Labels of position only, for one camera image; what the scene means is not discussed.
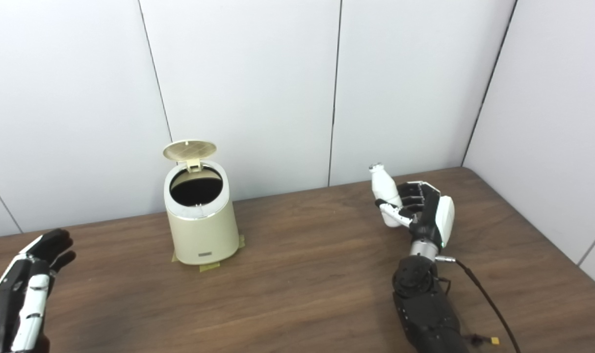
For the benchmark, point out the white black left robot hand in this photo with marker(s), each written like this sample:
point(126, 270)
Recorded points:
point(8, 304)

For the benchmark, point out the small white plastic bottle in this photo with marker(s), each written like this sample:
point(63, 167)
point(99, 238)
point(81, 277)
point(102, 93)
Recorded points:
point(384, 189)

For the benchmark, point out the cream-colored round bin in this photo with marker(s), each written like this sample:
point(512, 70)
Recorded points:
point(204, 233)

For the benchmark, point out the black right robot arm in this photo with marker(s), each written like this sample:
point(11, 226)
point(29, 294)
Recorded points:
point(425, 309)

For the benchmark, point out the cream round bin lid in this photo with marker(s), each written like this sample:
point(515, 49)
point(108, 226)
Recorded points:
point(189, 148)

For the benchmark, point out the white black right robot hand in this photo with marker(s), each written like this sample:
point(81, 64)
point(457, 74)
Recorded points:
point(432, 218)

